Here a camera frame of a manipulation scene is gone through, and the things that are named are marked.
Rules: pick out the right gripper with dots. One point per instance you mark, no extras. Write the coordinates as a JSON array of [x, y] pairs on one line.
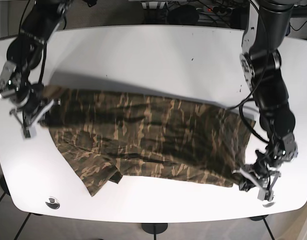
[[31, 113]]

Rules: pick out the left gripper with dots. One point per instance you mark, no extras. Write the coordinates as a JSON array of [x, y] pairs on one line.
[[263, 181]]

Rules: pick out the camouflage brown green T-shirt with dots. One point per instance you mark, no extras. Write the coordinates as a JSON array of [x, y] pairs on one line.
[[105, 135]]

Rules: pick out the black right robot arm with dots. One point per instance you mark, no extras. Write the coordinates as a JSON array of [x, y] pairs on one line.
[[22, 73]]

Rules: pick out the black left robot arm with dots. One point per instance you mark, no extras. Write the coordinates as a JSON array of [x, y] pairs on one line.
[[261, 62]]

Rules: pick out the right chrome table grommet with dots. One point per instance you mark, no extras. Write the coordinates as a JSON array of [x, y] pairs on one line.
[[269, 204]]

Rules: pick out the chrome table grommet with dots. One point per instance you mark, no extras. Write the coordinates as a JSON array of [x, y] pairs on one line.
[[52, 203], [269, 204]]

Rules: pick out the left chrome table grommet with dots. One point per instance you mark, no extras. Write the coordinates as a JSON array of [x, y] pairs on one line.
[[52, 203]]

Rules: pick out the front black table foot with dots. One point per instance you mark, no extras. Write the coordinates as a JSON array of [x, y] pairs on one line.
[[154, 228]]

